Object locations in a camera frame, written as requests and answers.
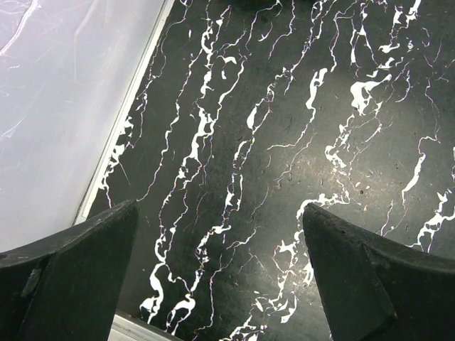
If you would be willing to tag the aluminium rail frame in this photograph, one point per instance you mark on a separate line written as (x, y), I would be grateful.
(126, 328)

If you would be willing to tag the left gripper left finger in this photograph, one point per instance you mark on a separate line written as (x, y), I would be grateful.
(67, 286)

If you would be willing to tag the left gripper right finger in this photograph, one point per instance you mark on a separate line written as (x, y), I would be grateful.
(373, 288)

